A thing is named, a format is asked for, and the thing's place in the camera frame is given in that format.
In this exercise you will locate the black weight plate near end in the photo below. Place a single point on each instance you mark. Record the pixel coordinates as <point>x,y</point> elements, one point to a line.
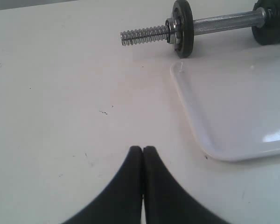
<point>269,33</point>

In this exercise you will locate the chrome threaded dumbbell bar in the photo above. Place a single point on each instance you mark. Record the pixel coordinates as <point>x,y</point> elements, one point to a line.
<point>172,31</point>

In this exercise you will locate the white rectangular plastic tray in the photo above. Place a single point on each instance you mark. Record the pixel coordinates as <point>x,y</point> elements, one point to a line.
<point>232,102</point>

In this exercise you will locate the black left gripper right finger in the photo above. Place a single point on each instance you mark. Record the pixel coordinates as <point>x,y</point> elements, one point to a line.
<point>165,200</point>

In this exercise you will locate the black weight plate end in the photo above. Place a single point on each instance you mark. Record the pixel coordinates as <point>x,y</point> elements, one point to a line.
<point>184,28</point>
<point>269,33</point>

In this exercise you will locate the black weight plate far end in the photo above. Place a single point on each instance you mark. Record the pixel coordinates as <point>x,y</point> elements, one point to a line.
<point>184,28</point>

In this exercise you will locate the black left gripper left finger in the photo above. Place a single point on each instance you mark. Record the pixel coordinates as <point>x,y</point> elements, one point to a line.
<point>120,202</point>

